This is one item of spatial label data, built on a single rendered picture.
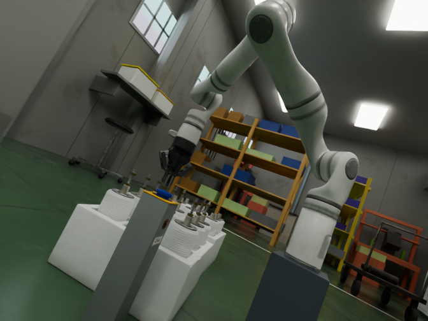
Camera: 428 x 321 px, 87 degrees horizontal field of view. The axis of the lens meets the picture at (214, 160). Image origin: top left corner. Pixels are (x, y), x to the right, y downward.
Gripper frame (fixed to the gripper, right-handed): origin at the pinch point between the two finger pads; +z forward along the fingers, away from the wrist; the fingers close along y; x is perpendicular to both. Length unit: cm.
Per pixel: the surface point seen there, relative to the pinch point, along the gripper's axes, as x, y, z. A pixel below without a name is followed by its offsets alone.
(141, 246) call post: -21.1, -8.6, 14.6
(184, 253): -13.2, 8.4, 16.7
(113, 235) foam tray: -2.2, -8.7, 20.0
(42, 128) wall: 294, -50, 10
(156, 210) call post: -20.8, -8.8, 6.5
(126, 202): 3.8, -7.6, 11.6
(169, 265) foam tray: -15.3, 3.9, 19.9
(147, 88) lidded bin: 265, 33, -102
